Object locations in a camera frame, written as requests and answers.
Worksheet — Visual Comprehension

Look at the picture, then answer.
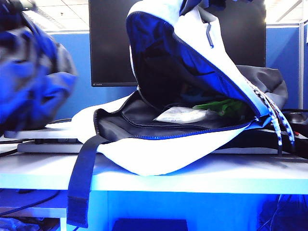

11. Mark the white plastic packet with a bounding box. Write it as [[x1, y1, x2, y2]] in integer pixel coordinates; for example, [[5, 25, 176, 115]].
[[154, 106, 214, 124]]

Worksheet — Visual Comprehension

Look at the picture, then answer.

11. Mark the white backpack with dark lining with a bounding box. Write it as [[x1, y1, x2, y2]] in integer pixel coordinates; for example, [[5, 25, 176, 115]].
[[66, 0, 296, 229]]

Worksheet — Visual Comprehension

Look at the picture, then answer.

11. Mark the white partition frame post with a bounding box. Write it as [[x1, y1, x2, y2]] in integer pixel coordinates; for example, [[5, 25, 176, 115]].
[[297, 20, 308, 109]]

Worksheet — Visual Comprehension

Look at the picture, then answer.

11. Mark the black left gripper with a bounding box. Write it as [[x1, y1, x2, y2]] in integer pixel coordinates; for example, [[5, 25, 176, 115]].
[[0, 0, 38, 12]]

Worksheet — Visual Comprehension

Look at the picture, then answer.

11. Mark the black computer monitor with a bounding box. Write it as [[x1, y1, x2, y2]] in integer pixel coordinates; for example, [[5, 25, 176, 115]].
[[88, 0, 267, 88]]

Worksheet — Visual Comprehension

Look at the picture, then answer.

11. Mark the dark gray fabric bundle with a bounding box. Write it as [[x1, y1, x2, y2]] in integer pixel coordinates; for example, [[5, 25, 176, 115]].
[[236, 64, 289, 109]]

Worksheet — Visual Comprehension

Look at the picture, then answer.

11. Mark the black round device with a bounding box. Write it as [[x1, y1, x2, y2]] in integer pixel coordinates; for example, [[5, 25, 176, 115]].
[[282, 108, 308, 126]]

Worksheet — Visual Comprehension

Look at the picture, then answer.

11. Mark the black cable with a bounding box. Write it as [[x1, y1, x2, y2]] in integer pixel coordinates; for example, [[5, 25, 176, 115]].
[[0, 189, 60, 217], [0, 138, 20, 158]]

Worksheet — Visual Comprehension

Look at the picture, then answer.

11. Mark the green item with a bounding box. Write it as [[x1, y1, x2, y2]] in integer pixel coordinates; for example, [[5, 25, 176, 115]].
[[192, 98, 246, 116]]

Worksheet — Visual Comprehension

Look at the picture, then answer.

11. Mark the dark blue bag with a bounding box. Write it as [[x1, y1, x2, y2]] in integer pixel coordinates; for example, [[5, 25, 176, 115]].
[[260, 194, 308, 231]]

